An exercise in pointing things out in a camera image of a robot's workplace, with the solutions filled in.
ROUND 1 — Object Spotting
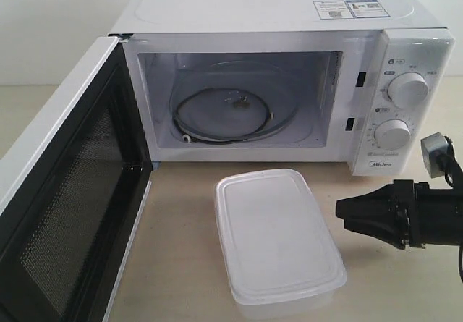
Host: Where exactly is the upper white power knob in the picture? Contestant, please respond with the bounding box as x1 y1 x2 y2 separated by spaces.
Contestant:
387 72 429 109

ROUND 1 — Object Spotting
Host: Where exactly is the white label sticker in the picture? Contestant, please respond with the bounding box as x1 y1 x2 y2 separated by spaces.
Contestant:
313 0 354 20

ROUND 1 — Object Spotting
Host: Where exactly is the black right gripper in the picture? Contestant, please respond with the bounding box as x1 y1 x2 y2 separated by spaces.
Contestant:
336 179 430 249

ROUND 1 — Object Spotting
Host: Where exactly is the white lidded plastic container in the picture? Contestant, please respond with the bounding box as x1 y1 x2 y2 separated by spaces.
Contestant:
214 169 347 320

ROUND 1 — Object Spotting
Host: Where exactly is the turntable roller ring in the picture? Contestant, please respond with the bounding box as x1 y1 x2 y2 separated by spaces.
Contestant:
174 90 276 145

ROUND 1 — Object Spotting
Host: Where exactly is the blue energy label sticker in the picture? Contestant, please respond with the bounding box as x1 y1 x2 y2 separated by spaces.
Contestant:
345 0 390 19

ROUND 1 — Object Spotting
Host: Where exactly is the white microwave door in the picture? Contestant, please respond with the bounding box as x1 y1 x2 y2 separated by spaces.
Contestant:
1 36 152 321

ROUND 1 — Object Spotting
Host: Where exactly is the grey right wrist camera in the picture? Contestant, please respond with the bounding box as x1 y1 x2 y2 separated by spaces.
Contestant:
420 132 449 179

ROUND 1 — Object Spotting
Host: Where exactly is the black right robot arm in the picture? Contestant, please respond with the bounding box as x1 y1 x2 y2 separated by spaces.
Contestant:
336 179 462 250

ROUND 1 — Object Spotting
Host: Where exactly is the white Midea microwave body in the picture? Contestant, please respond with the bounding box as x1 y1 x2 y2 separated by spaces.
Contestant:
110 0 455 176

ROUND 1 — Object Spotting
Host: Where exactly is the lower white timer knob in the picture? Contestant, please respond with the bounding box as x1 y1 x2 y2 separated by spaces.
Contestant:
374 119 411 151

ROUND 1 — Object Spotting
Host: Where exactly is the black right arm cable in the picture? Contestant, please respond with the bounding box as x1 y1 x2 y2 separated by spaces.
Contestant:
436 137 463 283

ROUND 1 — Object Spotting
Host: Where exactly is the glass turntable plate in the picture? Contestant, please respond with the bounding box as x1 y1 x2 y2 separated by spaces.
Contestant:
169 61 299 145

